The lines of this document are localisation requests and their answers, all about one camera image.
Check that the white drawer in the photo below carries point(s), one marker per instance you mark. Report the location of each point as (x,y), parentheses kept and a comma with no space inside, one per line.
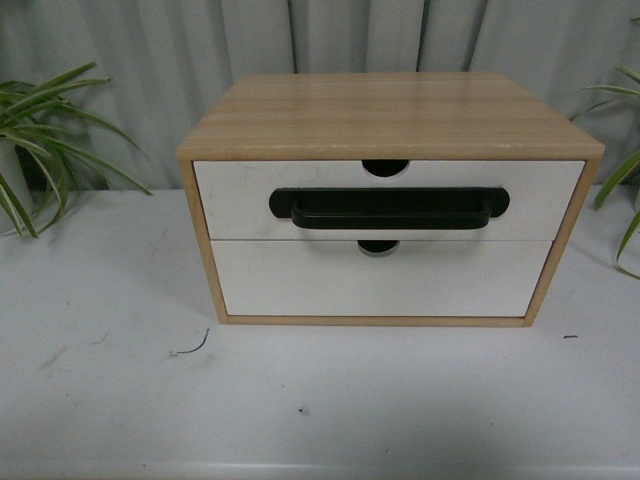
(235,196)
(418,278)

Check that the green spider plant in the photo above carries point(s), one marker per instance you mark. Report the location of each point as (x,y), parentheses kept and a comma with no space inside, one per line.
(34,120)
(628,166)

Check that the black drawer handle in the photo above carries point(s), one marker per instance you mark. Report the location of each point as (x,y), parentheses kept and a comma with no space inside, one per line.
(428,208)

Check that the left green spider plant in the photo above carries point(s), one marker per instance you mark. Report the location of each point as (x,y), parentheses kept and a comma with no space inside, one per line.
(34,120)

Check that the right green spider plant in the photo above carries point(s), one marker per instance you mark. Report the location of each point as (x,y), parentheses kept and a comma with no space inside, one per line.
(628,166)

